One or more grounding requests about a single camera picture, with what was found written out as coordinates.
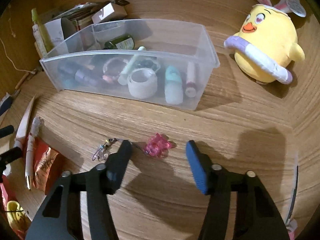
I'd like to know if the teal white tube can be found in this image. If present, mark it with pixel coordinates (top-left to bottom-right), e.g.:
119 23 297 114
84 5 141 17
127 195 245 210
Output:
164 66 183 105

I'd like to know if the beaded keychain charm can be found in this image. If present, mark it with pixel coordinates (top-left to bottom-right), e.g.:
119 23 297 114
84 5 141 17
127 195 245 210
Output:
92 138 118 161

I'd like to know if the translucent plastic storage bin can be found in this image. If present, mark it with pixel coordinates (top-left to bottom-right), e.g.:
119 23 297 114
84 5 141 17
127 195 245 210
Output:
41 19 220 110

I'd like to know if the small white cardboard box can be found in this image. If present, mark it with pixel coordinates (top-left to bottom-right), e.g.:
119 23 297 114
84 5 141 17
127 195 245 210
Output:
92 3 127 24

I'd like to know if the stack of books papers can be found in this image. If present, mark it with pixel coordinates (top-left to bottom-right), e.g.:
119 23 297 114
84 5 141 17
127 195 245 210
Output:
53 0 130 30

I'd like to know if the pink white braided band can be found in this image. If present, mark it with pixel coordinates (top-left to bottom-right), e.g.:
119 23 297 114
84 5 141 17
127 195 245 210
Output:
103 56 129 83

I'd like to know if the white pen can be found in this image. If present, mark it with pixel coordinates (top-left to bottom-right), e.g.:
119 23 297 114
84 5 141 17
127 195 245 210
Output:
25 116 42 190

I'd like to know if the red envelope packet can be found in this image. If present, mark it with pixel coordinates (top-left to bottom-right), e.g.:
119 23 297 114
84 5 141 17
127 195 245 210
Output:
1 138 63 239

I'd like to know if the white folded paper letter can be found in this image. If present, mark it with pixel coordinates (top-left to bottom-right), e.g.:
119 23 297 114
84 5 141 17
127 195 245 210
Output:
44 18 76 47

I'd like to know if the dark green glass bottle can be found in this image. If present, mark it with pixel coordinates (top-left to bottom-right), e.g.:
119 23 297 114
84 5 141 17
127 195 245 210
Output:
104 34 135 50

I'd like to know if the yellow chick bunny plush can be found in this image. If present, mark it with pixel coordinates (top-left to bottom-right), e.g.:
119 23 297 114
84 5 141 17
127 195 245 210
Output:
223 0 306 85

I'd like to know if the purple spray bottle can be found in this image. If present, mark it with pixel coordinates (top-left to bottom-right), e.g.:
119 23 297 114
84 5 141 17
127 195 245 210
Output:
57 61 106 87

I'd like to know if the pink plastic hair clip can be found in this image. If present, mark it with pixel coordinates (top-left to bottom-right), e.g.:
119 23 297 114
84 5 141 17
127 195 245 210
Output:
143 133 176 159

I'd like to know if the white tape roll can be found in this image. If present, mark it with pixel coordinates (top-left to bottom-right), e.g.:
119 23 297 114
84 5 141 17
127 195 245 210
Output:
127 68 158 100

